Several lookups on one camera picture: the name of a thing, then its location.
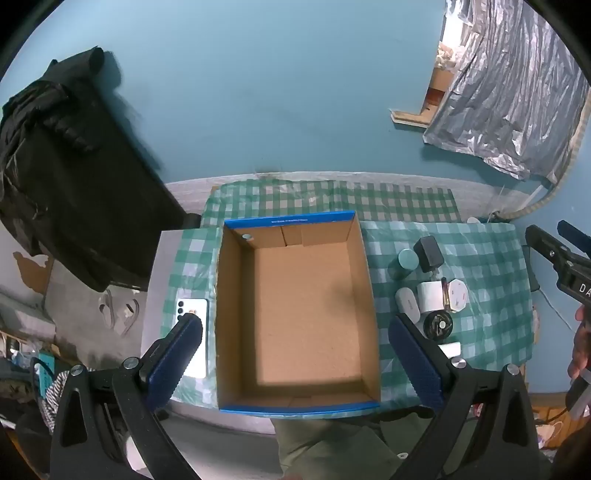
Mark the silver foil sheet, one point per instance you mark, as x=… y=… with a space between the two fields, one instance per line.
x=508 y=92

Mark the cardboard box with blue rim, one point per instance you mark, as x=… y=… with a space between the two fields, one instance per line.
x=300 y=300

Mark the green round tin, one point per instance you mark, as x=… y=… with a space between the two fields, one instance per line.
x=406 y=261

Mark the black charger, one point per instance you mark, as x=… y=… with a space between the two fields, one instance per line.
x=427 y=254

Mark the white slipper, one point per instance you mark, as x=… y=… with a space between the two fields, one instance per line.
x=107 y=308
x=128 y=318

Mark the striped cloth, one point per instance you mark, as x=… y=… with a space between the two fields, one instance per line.
x=53 y=392

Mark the white charger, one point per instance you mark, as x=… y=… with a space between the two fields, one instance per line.
x=430 y=295

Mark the person's right hand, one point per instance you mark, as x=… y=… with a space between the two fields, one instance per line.
x=582 y=346

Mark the white oval case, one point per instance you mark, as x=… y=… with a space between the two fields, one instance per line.
x=407 y=302

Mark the green checked tablecloth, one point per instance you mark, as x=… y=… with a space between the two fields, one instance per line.
x=485 y=277

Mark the wooden plank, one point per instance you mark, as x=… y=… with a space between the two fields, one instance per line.
x=411 y=117

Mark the white smartphone with gold stickers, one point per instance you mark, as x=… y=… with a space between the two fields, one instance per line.
x=199 y=308

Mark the black round case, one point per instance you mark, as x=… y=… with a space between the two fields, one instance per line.
x=434 y=325

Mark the black jacket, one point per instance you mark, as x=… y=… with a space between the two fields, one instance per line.
x=69 y=161

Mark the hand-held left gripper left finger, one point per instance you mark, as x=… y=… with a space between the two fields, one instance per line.
x=178 y=360

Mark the green trousers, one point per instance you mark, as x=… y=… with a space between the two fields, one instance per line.
x=323 y=447

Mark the white octagonal box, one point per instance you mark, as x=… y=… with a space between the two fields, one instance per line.
x=457 y=295

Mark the brown cardboard carton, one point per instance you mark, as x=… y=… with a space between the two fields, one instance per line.
x=549 y=415

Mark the teal carton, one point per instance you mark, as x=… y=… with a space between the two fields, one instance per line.
x=44 y=374

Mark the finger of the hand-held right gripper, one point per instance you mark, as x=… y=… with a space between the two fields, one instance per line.
x=549 y=249
x=575 y=237

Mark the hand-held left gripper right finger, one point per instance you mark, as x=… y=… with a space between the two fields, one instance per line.
x=418 y=364

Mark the small white block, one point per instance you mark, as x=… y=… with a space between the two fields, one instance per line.
x=450 y=349

